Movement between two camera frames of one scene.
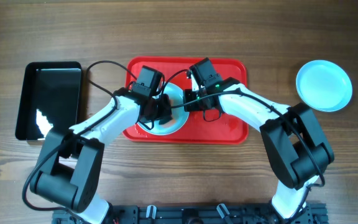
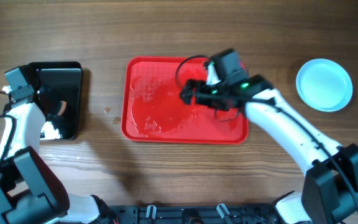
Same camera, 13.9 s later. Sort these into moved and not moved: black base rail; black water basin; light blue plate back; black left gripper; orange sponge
Moved: orange sponge; black left gripper
Not moved: light blue plate back; black base rail; black water basin
